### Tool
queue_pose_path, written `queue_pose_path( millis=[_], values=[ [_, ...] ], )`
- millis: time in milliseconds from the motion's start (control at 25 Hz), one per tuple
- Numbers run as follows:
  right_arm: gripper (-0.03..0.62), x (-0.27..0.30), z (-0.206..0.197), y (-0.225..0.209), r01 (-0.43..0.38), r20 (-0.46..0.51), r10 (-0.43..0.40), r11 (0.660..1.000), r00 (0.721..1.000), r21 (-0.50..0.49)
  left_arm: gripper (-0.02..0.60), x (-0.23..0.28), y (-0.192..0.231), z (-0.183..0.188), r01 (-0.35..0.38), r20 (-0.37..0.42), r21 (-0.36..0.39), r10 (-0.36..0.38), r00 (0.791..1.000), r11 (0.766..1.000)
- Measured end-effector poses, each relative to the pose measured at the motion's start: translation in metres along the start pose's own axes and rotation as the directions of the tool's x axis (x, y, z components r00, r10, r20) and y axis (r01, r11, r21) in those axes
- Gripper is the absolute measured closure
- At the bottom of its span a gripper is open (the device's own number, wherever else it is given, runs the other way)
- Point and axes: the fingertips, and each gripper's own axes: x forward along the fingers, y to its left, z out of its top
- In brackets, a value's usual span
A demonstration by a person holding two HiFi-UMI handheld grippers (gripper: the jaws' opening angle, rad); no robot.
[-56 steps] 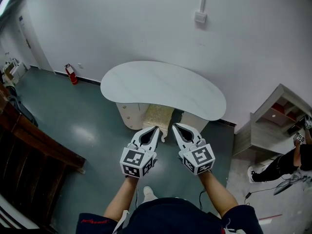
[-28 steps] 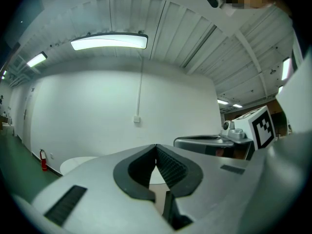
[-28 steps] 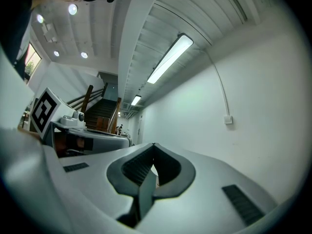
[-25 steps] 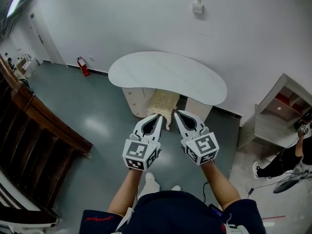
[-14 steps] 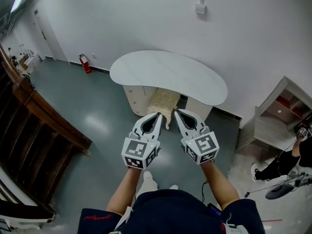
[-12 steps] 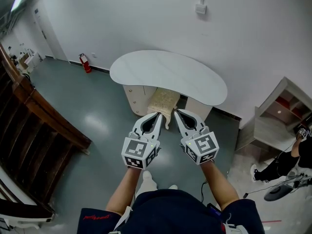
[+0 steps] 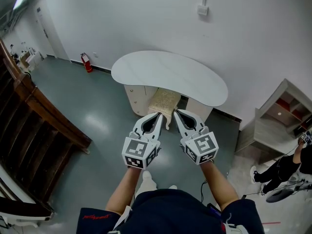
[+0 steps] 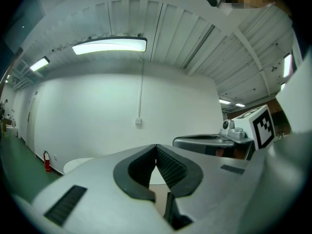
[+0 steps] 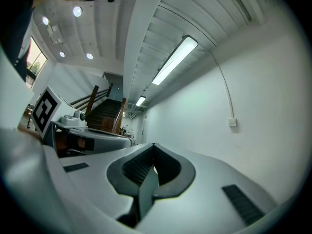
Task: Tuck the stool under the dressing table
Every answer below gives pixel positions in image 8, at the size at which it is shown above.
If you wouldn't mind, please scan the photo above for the white oval table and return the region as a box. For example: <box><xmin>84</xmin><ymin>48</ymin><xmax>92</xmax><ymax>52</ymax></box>
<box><xmin>63</xmin><ymin>157</ymin><xmax>97</xmax><ymax>176</ymax></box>

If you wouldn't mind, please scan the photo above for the narrow ceiling light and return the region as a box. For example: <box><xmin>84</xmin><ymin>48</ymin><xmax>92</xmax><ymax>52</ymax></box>
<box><xmin>29</xmin><ymin>56</ymin><xmax>51</xmax><ymax>72</ymax></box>

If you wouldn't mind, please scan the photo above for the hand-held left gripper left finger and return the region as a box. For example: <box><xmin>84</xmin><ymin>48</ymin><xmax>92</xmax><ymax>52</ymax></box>
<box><xmin>31</xmin><ymin>144</ymin><xmax>175</xmax><ymax>234</ymax></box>

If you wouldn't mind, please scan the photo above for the red fire extinguisher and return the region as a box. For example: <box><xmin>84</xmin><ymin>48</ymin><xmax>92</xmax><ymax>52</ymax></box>
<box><xmin>43</xmin><ymin>150</ymin><xmax>52</xmax><ymax>173</ymax></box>

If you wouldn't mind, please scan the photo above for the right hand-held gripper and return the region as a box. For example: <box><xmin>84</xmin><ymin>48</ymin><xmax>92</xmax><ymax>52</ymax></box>
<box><xmin>172</xmin><ymin>105</ymin><xmax>276</xmax><ymax>160</ymax></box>

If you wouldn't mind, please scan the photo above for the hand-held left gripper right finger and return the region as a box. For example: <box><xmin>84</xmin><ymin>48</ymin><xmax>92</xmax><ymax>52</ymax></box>
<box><xmin>156</xmin><ymin>144</ymin><xmax>249</xmax><ymax>225</ymax></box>

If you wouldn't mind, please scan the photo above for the white door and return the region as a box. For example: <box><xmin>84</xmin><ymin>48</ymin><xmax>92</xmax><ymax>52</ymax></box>
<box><xmin>26</xmin><ymin>91</ymin><xmax>43</xmax><ymax>153</ymax></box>

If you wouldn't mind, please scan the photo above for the long wide ceiling light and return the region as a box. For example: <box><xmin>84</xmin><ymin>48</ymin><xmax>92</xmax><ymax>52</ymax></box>
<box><xmin>72</xmin><ymin>37</ymin><xmax>148</xmax><ymax>56</ymax></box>

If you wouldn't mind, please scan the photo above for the white wall conduit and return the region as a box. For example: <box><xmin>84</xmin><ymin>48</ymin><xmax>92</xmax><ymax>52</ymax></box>
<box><xmin>138</xmin><ymin>59</ymin><xmax>144</xmax><ymax>118</ymax></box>

